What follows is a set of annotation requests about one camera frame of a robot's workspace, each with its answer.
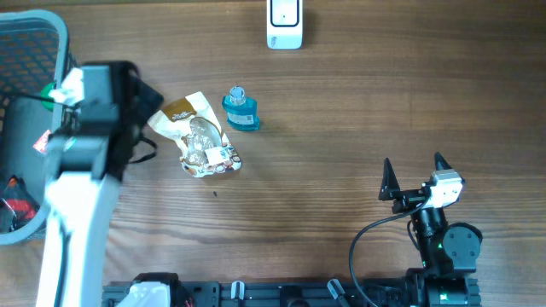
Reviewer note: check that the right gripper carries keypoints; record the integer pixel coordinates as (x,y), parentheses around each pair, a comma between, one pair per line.
(391,190)

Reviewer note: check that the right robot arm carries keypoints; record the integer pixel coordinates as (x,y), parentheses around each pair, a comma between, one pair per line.
(448,251)

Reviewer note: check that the black red snack packet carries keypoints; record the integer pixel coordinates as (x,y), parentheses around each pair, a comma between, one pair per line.
(18,207)

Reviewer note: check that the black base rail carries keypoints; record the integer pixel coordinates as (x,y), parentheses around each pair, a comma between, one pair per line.
(294,294)

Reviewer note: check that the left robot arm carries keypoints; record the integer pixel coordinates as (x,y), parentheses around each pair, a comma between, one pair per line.
(104,107)

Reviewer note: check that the green lid jar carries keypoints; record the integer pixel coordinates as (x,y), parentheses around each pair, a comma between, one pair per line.
(47,101)

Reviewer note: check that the brown white snack pouch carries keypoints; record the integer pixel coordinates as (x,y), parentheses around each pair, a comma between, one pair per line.
(191,123)

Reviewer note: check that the small red white carton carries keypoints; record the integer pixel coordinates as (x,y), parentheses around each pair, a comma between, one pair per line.
(41,144)

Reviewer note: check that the grey plastic mesh basket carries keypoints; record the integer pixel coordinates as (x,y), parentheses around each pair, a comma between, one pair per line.
(34,52)

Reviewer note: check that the blue mouthwash bottle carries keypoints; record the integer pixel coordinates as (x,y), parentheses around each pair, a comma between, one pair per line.
(241,110)

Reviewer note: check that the white barcode scanner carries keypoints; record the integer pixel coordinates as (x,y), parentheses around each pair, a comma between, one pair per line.
(284,24)

